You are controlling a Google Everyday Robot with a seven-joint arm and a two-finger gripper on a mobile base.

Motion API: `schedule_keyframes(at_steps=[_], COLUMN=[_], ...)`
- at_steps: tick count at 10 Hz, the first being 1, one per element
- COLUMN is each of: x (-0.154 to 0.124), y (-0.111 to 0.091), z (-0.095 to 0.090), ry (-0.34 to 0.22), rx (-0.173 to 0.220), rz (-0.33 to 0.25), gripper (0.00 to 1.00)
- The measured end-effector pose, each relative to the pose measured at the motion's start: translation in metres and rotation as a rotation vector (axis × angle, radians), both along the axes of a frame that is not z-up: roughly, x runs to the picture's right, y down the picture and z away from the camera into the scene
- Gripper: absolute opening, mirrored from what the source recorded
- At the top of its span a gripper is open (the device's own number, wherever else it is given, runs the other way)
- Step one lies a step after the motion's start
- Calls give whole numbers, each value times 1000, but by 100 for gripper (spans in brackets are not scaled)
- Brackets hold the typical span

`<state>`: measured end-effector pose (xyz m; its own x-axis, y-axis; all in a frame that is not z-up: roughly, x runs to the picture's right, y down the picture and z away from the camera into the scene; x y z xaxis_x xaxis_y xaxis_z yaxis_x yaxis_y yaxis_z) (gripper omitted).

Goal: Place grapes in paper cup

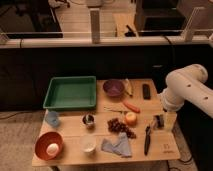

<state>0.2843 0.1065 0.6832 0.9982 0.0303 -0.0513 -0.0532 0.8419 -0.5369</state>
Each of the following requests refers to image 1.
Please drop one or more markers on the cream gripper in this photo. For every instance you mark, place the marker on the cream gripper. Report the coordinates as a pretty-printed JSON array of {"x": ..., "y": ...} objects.
[{"x": 169, "y": 120}]

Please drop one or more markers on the dark red grape bunch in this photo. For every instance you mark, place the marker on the dark red grape bunch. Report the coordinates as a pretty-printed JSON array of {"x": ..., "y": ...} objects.
[{"x": 116, "y": 126}]

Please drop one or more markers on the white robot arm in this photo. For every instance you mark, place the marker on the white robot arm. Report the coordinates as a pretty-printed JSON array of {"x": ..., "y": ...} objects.
[{"x": 185, "y": 84}]

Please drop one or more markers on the small metal cup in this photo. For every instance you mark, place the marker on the small metal cup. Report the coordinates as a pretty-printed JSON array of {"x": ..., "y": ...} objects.
[{"x": 88, "y": 121}]

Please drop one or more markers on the white paper cup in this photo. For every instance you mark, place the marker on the white paper cup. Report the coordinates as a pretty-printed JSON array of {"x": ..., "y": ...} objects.
[{"x": 88, "y": 144}]

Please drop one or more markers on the light blue plastic cup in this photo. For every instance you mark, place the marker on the light blue plastic cup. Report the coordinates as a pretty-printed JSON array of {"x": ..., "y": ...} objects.
[{"x": 52, "y": 118}]

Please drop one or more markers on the small dark toy object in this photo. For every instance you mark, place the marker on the small dark toy object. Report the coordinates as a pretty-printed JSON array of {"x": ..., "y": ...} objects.
[{"x": 158, "y": 122}]

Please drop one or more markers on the black rectangular block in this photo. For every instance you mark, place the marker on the black rectangular block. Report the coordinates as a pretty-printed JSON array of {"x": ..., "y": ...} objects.
[{"x": 146, "y": 91}]

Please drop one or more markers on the yellow red apple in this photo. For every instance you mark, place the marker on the yellow red apple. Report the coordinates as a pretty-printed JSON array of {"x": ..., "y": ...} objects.
[{"x": 130, "y": 119}]

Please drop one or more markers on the orange carrot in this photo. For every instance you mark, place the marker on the orange carrot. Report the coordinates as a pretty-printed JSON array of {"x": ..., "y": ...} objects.
[{"x": 131, "y": 107}]

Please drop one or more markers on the blue cloth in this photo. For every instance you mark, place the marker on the blue cloth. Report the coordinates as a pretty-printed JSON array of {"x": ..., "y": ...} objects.
[{"x": 121, "y": 147}]

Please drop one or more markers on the purple bowl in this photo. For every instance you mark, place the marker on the purple bowl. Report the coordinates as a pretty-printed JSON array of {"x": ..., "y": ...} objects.
[{"x": 113, "y": 88}]

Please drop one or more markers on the green plastic tray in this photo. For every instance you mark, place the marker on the green plastic tray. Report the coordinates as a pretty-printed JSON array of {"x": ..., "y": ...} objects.
[{"x": 71, "y": 93}]

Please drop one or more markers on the white egg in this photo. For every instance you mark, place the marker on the white egg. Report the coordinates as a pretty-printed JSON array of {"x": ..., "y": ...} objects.
[{"x": 52, "y": 149}]

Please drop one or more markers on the orange bowl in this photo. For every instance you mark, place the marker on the orange bowl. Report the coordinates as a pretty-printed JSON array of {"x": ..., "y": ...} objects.
[{"x": 44, "y": 141}]

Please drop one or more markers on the black handled knife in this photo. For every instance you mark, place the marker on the black handled knife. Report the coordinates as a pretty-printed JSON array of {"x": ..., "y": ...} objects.
[{"x": 147, "y": 139}]

